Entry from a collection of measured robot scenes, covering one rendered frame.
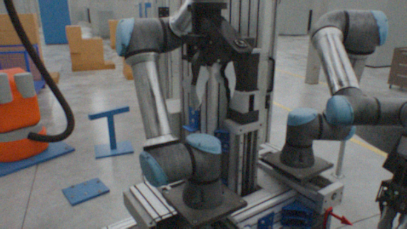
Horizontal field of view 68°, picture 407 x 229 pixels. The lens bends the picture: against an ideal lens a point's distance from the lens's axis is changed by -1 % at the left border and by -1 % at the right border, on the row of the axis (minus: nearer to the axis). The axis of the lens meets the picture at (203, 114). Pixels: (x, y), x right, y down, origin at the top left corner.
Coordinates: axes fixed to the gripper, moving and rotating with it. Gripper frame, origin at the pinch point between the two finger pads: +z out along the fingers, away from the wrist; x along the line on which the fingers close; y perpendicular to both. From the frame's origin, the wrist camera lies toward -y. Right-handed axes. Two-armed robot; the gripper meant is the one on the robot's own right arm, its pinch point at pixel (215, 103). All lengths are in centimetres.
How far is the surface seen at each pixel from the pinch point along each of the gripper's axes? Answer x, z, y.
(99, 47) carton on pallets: -271, 85, 840
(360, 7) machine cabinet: -944, -26, 427
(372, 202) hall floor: -226, 148, 42
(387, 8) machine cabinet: -928, -22, 343
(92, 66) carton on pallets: -243, 136, 834
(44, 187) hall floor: 5, 148, 254
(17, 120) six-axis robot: 9, 99, 331
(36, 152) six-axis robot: -2, 141, 327
